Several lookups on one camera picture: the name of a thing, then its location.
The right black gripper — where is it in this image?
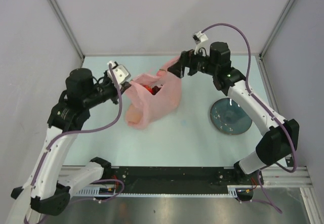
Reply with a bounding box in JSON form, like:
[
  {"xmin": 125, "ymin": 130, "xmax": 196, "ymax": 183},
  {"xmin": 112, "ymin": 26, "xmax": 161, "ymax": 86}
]
[{"xmin": 167, "ymin": 45, "xmax": 217, "ymax": 79}]

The pink plastic bag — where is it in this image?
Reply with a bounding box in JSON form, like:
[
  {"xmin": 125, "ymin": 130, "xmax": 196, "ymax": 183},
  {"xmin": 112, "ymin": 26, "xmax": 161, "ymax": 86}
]
[{"xmin": 125, "ymin": 57, "xmax": 182, "ymax": 129}]

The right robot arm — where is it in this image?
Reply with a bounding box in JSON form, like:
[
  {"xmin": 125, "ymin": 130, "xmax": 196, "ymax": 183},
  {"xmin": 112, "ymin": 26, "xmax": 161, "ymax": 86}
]
[{"xmin": 168, "ymin": 42, "xmax": 300, "ymax": 184}]

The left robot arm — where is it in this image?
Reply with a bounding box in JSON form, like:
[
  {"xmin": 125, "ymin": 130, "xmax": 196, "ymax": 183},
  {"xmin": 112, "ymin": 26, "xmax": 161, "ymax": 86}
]
[{"xmin": 7, "ymin": 63, "xmax": 130, "ymax": 223}]

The dark red fake fruit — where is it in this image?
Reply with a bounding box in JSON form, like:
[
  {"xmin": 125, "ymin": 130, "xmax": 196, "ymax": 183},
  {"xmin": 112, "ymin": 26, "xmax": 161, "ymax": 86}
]
[{"xmin": 142, "ymin": 84, "xmax": 162, "ymax": 95}]

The blue ceramic plate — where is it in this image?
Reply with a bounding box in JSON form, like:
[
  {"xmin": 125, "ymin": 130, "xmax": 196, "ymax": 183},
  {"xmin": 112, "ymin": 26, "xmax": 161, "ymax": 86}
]
[{"xmin": 209, "ymin": 98, "xmax": 252, "ymax": 135}]

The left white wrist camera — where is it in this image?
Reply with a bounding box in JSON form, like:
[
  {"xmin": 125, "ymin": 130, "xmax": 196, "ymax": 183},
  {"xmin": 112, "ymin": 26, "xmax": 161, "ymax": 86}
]
[{"xmin": 106, "ymin": 61, "xmax": 131, "ymax": 85}]

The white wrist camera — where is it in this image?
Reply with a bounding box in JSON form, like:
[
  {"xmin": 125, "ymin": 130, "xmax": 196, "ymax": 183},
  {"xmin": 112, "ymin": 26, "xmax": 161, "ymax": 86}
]
[
  {"xmin": 192, "ymin": 31, "xmax": 209, "ymax": 55},
  {"xmin": 106, "ymin": 61, "xmax": 131, "ymax": 85}
]

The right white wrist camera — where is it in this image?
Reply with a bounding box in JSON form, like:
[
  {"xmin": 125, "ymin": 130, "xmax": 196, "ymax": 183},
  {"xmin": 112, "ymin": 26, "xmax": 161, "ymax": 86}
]
[{"xmin": 192, "ymin": 31, "xmax": 209, "ymax": 55}]

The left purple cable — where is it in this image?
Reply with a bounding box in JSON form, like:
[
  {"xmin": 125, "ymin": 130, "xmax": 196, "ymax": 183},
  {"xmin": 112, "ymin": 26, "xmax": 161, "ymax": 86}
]
[{"xmin": 23, "ymin": 64, "xmax": 125, "ymax": 223}]

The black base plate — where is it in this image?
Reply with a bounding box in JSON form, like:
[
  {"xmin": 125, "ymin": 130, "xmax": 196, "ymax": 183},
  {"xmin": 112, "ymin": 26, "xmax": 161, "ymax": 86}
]
[{"xmin": 101, "ymin": 166, "xmax": 264, "ymax": 195}]

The white cable duct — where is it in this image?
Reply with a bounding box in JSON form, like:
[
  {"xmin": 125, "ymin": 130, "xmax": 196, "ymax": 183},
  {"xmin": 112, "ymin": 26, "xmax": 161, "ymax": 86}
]
[{"xmin": 73, "ymin": 186, "xmax": 119, "ymax": 197}]

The left aluminium corner post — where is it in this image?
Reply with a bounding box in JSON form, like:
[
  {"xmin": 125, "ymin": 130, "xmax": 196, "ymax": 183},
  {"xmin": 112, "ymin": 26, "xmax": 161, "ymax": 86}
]
[{"xmin": 47, "ymin": 0, "xmax": 85, "ymax": 62}]

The aluminium corner post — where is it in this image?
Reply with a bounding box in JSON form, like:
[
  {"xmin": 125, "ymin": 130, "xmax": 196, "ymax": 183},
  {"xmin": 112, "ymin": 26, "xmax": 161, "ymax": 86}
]
[
  {"xmin": 258, "ymin": 0, "xmax": 307, "ymax": 59},
  {"xmin": 47, "ymin": 0, "xmax": 85, "ymax": 62}
]

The aluminium frame rail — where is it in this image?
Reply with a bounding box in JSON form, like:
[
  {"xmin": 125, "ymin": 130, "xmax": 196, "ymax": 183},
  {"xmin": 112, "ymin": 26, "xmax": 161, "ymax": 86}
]
[{"xmin": 261, "ymin": 167, "xmax": 313, "ymax": 188}]

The right aluminium corner post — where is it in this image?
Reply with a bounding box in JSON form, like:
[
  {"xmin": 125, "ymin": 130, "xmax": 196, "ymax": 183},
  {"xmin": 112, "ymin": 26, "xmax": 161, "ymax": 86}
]
[{"xmin": 258, "ymin": 0, "xmax": 307, "ymax": 59}]

